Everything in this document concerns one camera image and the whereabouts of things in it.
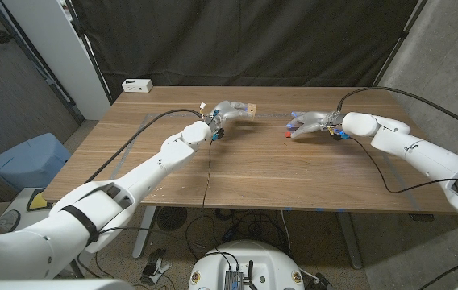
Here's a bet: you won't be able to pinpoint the black floor device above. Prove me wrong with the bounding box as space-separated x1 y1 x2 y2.
313 272 333 290

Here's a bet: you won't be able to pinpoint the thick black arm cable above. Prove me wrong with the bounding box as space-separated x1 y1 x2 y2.
85 108 205 184
336 86 458 138

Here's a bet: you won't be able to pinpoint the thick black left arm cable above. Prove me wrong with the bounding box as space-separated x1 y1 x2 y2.
85 108 205 184

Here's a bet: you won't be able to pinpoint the white power strip box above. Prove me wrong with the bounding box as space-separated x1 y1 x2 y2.
121 78 154 93

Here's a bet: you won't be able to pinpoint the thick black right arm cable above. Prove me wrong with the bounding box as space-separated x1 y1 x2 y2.
336 86 458 138

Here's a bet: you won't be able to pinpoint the grey tape outline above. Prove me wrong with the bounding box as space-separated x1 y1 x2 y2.
97 113 419 213

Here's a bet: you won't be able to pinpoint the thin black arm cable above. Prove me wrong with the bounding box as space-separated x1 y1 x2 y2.
348 136 458 194
201 138 214 213

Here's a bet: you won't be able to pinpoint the black backdrop stand pole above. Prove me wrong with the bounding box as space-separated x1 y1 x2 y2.
62 0 114 106
372 0 430 88

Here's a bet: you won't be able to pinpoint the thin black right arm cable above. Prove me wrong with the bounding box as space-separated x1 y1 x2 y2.
348 136 458 194

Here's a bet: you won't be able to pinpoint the black floor cable bundle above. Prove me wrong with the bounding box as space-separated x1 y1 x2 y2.
184 207 293 263

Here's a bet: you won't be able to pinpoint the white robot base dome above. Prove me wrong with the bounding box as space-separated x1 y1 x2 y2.
188 240 306 290

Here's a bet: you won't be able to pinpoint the round black floor fan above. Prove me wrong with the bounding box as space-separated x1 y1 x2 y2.
156 206 189 232

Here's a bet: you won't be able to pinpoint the blue plastic bin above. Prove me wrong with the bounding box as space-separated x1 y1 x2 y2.
0 132 72 193

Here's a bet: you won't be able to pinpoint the dark grey door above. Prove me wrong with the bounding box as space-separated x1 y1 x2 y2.
0 0 85 170

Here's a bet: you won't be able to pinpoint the grey table leg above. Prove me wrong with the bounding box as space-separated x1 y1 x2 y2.
335 212 364 270

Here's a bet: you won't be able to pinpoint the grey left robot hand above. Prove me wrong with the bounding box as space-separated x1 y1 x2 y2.
204 100 251 132

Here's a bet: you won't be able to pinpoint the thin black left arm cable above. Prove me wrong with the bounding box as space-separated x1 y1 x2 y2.
201 138 214 213

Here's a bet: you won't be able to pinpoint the black backdrop curtain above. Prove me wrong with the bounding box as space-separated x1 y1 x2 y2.
69 0 419 100

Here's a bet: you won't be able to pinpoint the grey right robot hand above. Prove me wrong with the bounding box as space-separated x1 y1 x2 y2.
285 110 347 140

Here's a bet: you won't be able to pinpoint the black and white floor gadget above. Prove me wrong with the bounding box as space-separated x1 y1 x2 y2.
140 247 173 287

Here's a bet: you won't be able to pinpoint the white column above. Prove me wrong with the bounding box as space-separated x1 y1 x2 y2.
1 0 111 121

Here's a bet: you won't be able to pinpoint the white table leg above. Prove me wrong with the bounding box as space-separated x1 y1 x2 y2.
131 207 158 259

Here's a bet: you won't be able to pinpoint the white robot torso edge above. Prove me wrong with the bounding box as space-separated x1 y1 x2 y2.
0 279 135 290

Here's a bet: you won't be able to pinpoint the grey electronics box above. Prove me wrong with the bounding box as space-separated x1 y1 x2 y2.
223 270 245 290

